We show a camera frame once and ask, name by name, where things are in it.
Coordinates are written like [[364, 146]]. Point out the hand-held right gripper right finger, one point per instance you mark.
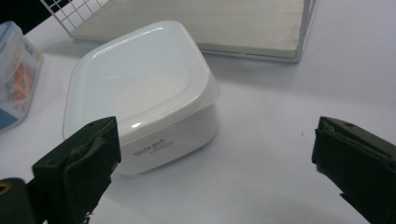
[[358, 168]]

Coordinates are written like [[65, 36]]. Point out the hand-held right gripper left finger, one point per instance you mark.
[[77, 165]]

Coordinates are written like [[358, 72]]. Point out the white lidded plastic container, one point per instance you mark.
[[140, 87]]

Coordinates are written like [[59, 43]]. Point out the clear container with blue lid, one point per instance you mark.
[[18, 77]]

